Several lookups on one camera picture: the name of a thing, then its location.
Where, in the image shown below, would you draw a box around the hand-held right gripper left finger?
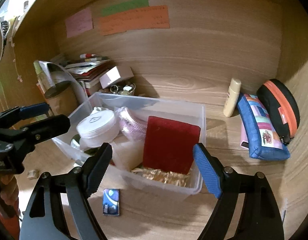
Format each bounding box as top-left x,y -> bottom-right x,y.
19,142 -> 113,240

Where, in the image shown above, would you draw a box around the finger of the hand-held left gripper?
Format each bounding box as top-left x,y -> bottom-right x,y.
0,102 -> 50,128
9,114 -> 71,153

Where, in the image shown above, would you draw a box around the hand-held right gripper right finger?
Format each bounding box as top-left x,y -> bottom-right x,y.
192,143 -> 285,240

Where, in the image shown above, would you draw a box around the white round jar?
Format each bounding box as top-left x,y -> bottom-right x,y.
76,110 -> 118,148

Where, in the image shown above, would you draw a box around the gold foil candies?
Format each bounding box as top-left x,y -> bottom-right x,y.
131,166 -> 194,188

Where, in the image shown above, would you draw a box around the red card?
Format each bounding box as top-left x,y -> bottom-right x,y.
143,116 -> 201,174

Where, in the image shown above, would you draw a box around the translucent plastic storage box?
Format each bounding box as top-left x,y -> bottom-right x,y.
52,92 -> 207,196

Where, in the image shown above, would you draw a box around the brown mug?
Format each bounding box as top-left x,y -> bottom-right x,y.
44,81 -> 79,117

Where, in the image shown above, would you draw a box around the blue printed card packet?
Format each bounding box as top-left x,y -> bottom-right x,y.
103,189 -> 121,216

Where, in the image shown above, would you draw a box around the pink flat case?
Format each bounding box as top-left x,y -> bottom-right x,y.
240,122 -> 250,150

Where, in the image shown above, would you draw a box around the wooden desk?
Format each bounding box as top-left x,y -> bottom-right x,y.
14,75 -> 304,240

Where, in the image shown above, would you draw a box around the blue patchwork pencil case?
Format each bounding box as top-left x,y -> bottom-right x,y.
237,93 -> 291,161

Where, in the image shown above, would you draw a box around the stack of booklets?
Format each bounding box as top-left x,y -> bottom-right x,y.
50,53 -> 112,97

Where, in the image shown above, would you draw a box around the small cream bottle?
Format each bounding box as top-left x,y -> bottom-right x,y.
223,78 -> 242,117

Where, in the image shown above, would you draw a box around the small white box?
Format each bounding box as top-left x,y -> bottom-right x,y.
99,66 -> 134,89

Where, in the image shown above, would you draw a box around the glass bowl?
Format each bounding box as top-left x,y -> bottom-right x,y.
103,82 -> 137,97

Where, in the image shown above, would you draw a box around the black orange zipper case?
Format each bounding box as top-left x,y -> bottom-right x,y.
256,79 -> 300,145

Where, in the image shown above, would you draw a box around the pink paper note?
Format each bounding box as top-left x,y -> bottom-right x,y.
65,7 -> 94,38

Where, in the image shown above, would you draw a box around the orange paper note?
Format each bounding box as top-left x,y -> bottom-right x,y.
98,5 -> 170,37

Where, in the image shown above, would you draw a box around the green paper note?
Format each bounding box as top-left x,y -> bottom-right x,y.
101,0 -> 149,17

